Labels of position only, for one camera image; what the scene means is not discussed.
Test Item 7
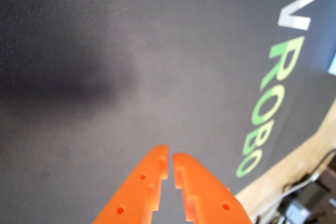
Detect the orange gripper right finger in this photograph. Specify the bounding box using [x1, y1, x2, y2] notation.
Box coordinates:
[173, 152, 254, 224]

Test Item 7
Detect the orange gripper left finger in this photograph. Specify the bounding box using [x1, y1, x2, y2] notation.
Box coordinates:
[91, 144, 170, 224]

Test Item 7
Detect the white cardboard box bin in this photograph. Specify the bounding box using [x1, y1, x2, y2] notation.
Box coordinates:
[327, 48, 336, 76]

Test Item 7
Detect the dark equipment block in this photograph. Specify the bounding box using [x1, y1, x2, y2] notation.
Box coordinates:
[277, 165, 336, 224]

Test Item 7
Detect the dark mat with WOWROBO logo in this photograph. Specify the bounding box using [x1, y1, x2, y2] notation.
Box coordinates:
[0, 0, 336, 224]

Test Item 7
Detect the thin white cable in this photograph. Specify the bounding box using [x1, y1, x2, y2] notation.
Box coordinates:
[250, 172, 321, 221]

